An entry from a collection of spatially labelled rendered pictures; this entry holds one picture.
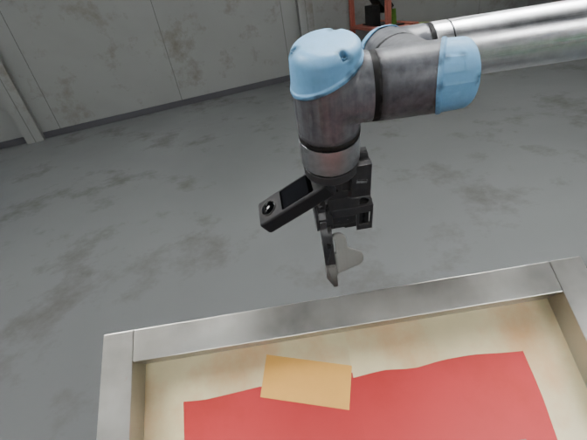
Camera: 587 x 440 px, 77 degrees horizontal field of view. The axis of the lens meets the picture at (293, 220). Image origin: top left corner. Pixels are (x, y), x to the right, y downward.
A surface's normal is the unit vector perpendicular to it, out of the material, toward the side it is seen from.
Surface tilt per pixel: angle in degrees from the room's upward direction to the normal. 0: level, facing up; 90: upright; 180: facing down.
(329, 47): 17
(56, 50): 90
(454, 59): 55
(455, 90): 100
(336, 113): 107
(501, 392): 32
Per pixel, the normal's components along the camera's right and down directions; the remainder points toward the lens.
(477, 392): -0.09, -0.41
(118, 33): 0.31, 0.48
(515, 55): 0.07, 0.80
